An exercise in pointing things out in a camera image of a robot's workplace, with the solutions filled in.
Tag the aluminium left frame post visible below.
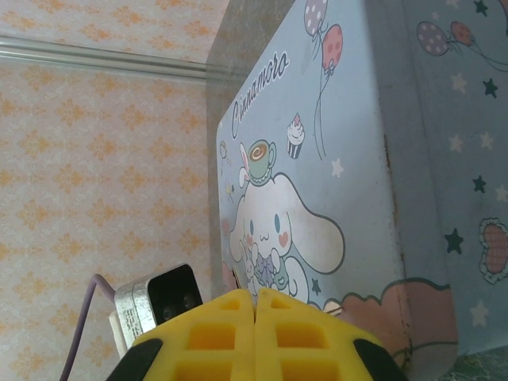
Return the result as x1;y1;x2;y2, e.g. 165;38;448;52
0;33;243;87

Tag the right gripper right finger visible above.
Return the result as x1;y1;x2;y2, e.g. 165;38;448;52
256;288;410;381

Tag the light blue cartoon tin box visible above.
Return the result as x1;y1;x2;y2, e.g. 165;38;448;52
216;0;508;376

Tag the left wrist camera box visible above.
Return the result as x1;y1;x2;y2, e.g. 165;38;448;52
109;261;206;354

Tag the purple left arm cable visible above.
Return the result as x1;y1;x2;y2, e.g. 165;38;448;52
58;273;118;381

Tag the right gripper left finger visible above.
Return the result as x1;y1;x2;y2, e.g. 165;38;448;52
110;288;258;381

